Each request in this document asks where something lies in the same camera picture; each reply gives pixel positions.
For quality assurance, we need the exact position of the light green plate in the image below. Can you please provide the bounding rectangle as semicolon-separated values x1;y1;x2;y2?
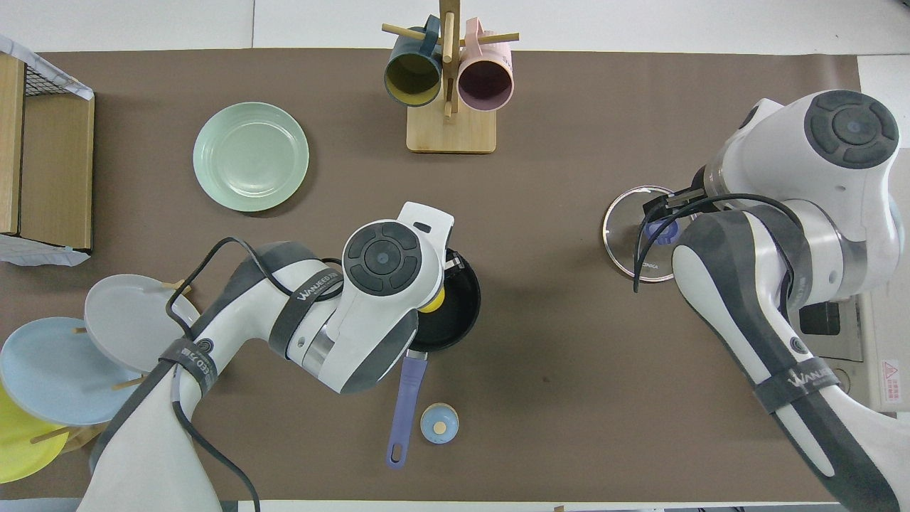
193;102;310;213

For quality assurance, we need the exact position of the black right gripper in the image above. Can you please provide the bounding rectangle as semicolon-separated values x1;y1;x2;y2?
643;165;713;223

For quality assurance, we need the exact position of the dark pot with blue handle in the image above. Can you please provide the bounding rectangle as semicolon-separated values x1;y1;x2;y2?
386;247;482;470

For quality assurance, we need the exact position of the small blue round cap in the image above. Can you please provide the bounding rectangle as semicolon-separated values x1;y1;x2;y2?
420;403;460;445

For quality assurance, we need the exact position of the yellow plate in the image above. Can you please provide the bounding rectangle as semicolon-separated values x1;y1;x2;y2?
0;384;70;484

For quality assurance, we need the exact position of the wooden mug rack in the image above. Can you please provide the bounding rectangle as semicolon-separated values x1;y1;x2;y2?
382;0;520;154

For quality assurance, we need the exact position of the light blue plate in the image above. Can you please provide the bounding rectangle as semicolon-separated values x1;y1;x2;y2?
0;316;143;427

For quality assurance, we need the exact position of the brown table mat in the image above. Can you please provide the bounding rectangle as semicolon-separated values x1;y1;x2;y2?
0;48;907;502

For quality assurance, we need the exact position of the black wire basket frame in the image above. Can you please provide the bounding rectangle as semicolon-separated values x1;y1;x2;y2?
23;59;92;99

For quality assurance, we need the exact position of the glass lid with blue knob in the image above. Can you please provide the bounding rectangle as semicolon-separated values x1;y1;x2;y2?
602;186;705;283

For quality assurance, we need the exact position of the wooden plate rack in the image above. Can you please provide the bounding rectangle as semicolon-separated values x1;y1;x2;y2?
28;279;193;454

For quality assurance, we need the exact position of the white paper sheet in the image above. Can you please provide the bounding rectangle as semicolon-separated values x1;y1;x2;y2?
0;233;92;268

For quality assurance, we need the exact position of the pink ribbed mug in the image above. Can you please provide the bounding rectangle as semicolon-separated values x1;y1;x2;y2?
457;18;514;112

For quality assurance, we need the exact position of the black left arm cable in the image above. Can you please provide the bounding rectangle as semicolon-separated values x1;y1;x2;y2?
166;237;343;512

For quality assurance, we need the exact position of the dark teal mug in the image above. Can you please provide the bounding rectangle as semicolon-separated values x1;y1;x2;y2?
384;16;444;108

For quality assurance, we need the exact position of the white patterned paper bag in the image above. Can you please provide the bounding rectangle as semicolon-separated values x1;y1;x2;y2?
0;34;95;100

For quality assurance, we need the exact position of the beige toaster oven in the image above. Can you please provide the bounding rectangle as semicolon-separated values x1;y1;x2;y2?
796;148;910;413

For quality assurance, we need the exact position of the grey plate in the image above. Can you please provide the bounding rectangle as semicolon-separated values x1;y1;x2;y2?
84;274;203;374

